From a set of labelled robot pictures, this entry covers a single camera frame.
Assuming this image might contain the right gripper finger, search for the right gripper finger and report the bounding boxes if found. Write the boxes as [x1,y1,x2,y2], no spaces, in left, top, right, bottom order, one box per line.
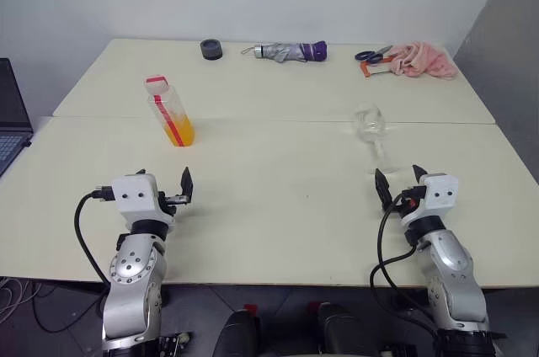
[374,168,396,211]
[411,163,428,186]

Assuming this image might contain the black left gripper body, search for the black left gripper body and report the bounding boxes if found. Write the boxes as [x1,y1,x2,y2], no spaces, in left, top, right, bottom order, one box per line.
[157,190,191,217]

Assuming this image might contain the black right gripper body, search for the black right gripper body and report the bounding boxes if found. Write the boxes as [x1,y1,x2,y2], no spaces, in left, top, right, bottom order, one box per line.
[391,184,427,217]

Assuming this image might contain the plastic bottle with orange juice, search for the plastic bottle with orange juice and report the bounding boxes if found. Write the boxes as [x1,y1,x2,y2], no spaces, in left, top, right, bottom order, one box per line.
[144,75,197,149]

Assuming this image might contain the clear wine glass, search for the clear wine glass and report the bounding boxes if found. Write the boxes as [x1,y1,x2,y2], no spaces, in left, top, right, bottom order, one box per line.
[352,105,406,176]

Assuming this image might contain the pink cloth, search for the pink cloth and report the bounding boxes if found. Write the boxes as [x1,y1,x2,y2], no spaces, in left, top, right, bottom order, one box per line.
[386,40,460,80]

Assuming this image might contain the orange framed hand saw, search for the orange framed hand saw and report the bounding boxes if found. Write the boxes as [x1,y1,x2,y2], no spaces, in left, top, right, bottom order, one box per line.
[359,55,398,79]

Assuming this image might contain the dark laptop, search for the dark laptop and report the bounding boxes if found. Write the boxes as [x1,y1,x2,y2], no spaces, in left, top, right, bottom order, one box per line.
[0,57,35,178]

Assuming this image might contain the dark rounded shape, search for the dark rounded shape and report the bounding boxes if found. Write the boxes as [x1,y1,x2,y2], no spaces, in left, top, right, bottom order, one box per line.
[213,302,263,357]
[307,301,382,357]

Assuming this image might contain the folded grey purple umbrella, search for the folded grey purple umbrella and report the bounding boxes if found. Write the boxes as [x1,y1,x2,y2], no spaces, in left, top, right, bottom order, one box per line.
[240,40,329,65]

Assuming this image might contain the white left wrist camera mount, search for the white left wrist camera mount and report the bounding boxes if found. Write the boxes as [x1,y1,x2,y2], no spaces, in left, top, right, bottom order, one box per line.
[110,173,177,228]

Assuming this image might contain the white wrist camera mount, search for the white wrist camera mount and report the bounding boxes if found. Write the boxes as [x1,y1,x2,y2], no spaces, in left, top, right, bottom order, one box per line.
[399,172,460,227]
[110,173,177,228]

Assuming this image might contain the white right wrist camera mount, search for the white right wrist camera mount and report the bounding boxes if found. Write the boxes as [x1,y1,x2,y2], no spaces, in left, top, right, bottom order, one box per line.
[399,172,460,227]

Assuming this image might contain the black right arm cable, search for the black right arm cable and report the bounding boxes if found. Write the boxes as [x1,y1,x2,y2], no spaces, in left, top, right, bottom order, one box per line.
[369,200,441,335]

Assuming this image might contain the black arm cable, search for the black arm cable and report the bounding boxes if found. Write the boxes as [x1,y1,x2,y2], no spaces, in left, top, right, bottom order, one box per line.
[369,200,441,335]
[74,185,115,287]

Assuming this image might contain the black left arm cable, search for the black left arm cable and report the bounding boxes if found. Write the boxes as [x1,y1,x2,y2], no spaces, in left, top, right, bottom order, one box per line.
[74,185,115,287]

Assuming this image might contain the blue handled scissors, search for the blue handled scissors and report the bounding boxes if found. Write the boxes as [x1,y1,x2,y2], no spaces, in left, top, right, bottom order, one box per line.
[354,45,395,62]

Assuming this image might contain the black floor cable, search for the black floor cable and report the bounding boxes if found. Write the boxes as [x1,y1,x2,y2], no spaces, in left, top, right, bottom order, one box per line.
[30,283,107,334]

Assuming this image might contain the white floor cables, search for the white floor cables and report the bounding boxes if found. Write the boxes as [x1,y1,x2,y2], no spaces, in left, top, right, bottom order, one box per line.
[0,275,35,321]

